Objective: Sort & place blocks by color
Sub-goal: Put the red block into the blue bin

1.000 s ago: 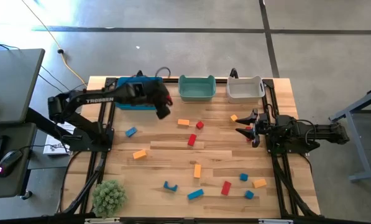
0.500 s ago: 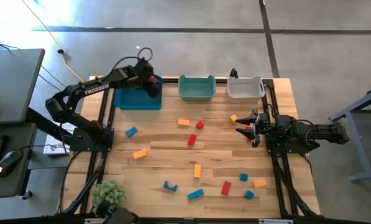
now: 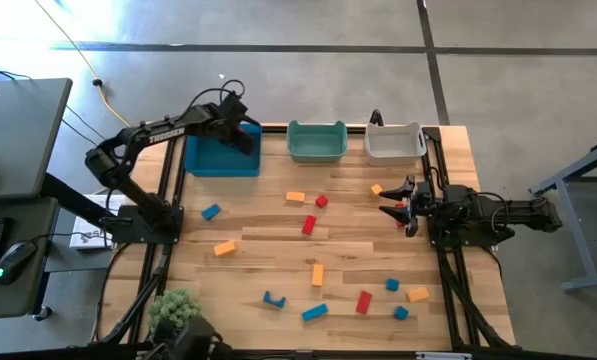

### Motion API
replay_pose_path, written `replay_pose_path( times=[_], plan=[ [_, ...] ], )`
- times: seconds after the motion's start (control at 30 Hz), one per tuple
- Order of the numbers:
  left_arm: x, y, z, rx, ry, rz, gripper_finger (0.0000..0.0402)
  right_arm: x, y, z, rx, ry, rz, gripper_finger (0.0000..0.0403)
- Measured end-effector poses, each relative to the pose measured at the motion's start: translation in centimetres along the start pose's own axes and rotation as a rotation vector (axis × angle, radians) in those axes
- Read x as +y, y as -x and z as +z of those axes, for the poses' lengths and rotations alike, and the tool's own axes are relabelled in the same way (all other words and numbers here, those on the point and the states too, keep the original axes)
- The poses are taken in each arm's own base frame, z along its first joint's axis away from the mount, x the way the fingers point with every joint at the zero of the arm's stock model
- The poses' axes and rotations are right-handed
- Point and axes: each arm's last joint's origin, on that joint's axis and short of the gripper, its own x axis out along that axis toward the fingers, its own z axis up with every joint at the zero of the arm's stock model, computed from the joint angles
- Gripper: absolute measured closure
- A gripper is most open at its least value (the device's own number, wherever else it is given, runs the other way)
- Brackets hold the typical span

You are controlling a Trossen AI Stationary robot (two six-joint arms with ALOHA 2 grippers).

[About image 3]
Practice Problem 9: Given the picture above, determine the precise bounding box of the yellow floor cable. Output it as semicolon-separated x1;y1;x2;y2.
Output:
32;0;132;129

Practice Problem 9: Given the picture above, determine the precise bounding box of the grey desk top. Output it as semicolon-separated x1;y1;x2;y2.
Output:
0;77;73;202

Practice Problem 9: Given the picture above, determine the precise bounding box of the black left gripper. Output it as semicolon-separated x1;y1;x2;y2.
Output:
211;92;258;156

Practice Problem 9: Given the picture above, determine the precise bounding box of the white printed booklet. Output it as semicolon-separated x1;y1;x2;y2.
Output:
69;193;129;250

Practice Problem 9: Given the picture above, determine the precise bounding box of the green plastic bin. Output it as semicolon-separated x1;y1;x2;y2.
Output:
286;119;349;164

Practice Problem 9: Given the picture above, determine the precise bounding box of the blue arch block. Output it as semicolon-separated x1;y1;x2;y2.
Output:
262;290;287;309

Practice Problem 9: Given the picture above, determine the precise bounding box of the white label strip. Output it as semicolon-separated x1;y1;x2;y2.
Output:
415;351;473;360

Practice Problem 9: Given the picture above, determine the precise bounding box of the short blue block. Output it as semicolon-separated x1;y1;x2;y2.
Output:
200;203;223;222

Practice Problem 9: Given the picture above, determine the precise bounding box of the long blue block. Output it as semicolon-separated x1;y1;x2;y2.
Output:
301;303;329;322

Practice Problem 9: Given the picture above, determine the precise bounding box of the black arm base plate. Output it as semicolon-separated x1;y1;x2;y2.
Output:
427;219;502;250
100;204;184;246

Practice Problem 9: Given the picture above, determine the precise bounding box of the black aluminium table frame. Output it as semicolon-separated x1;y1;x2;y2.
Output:
90;122;517;360

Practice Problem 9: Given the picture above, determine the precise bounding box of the black table camera mount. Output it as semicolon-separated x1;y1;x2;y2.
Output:
145;317;234;360

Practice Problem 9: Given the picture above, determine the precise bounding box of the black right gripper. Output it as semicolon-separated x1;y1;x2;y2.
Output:
378;174;435;237

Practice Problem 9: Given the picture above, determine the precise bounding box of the black floor cable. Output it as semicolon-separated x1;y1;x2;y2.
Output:
0;62;107;146

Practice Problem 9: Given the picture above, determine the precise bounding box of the green artificial succulent plant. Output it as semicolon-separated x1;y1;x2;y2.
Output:
147;288;203;336

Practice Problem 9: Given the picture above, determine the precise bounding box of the blue plastic bin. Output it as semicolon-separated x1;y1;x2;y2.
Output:
184;123;263;178

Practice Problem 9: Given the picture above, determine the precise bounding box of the blue steel table frame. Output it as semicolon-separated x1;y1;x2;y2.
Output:
529;135;597;294

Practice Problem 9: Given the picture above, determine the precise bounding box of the black desk support bar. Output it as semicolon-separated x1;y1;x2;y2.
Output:
40;172;110;229

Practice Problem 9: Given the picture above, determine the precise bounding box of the dark desk top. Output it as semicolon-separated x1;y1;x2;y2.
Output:
0;196;62;321

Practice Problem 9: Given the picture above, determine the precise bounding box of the white plastic bin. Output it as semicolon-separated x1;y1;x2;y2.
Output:
364;120;428;167

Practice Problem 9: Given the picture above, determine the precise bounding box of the black computer mouse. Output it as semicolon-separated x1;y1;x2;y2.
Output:
0;240;38;286

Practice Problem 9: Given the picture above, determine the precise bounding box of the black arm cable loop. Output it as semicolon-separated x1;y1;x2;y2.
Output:
185;78;247;119

